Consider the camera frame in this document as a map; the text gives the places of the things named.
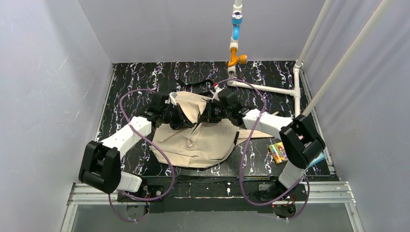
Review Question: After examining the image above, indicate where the beige canvas backpack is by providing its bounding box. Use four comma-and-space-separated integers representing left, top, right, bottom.
151, 79, 282, 169

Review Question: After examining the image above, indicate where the colourful crayon box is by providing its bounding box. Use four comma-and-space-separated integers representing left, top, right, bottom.
268, 142, 288, 164

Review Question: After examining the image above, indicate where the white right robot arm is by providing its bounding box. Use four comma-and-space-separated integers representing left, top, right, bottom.
198, 89, 325, 189

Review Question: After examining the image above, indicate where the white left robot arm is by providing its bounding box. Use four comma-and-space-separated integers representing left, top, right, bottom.
78, 92, 188, 194

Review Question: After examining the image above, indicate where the blue orange pipe fitting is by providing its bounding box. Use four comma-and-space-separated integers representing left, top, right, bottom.
228, 10, 248, 68

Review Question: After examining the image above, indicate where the light blue barcode book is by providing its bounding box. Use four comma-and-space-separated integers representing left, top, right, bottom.
308, 152, 325, 168

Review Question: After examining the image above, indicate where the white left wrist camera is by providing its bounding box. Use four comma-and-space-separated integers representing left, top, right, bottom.
168, 92, 177, 106

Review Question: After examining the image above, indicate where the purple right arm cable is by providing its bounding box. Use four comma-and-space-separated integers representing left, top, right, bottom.
213, 78, 311, 221

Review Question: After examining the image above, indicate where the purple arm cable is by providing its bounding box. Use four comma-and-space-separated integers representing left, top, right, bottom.
108, 89, 176, 223
213, 78, 311, 221

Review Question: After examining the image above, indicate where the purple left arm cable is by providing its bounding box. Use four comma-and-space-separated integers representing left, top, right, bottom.
108, 89, 176, 223

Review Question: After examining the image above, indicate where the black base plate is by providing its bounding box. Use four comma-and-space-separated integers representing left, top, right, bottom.
116, 175, 308, 215

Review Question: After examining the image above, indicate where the aluminium rail frame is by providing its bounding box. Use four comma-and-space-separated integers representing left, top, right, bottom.
61, 181, 364, 232

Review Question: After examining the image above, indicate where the white PVC pipe frame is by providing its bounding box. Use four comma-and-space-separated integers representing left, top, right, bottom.
226, 0, 395, 117

